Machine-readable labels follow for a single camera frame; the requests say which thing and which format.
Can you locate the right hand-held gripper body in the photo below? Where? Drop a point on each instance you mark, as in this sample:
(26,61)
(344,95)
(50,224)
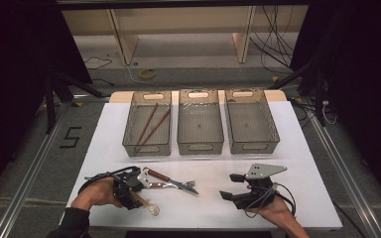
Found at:
(258,196)

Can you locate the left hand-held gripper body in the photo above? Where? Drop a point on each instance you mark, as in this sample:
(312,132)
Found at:
(125,185)

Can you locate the translucent grey plastic bin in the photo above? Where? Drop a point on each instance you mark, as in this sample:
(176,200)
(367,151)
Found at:
(251,124)
(158,139)
(200,124)

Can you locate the brown wooden chopstick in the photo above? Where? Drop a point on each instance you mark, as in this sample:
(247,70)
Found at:
(148,124)
(153,130)

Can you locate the person's right hand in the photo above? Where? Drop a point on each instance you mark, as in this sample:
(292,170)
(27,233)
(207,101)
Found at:
(279,211)

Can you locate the person's left hand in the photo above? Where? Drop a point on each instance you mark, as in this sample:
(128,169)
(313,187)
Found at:
(96,195)

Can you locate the white table mat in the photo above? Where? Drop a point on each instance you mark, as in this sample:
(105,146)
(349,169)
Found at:
(205,172)

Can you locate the black tripod stand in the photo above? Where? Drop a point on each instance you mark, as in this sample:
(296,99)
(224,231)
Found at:
(319,99)
(50,105)

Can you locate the yellow tape roll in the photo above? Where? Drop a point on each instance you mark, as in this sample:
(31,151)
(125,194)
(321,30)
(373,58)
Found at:
(141,73)

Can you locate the black curtain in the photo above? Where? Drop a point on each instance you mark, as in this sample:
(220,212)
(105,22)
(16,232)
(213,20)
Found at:
(367,82)
(13,82)

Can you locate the light wooden desk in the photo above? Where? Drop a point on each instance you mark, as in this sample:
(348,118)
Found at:
(178,20)

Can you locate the aluminium floor rail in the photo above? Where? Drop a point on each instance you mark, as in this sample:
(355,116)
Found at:
(29,175)
(347,178)

